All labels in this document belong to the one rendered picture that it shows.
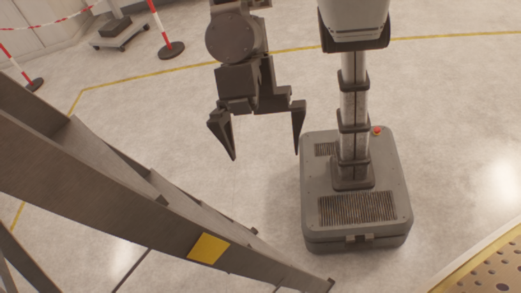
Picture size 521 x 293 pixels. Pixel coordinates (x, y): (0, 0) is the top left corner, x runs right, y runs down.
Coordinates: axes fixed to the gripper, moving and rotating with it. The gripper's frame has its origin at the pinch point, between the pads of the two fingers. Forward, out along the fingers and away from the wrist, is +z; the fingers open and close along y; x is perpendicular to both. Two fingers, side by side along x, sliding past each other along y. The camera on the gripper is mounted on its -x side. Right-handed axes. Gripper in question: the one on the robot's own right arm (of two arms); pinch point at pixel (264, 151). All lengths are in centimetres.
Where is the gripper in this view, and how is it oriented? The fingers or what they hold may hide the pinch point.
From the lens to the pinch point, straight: 48.6
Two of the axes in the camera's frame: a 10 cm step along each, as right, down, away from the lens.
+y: 9.9, -0.9, -1.4
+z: 1.4, 9.2, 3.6
